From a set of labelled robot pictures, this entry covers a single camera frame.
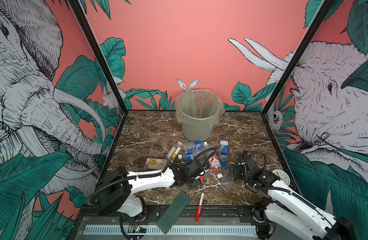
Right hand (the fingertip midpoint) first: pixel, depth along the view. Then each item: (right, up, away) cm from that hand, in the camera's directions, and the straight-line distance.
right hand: (233, 167), depth 83 cm
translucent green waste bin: (-19, +34, +24) cm, 46 cm away
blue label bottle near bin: (-21, +11, +12) cm, 27 cm away
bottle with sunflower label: (-47, +1, +3) cm, 47 cm away
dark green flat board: (-36, -23, -9) cm, 43 cm away
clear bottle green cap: (-3, -9, +3) cm, 10 cm away
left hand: (-21, -4, -2) cm, 22 cm away
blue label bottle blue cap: (-4, +7, +8) cm, 11 cm away
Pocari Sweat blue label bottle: (-26, +5, +8) cm, 28 cm away
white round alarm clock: (+29, -5, +1) cm, 29 cm away
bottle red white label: (-11, +1, +3) cm, 11 cm away
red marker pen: (-20, -19, -7) cm, 28 cm away
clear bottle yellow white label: (-35, +7, +12) cm, 37 cm away
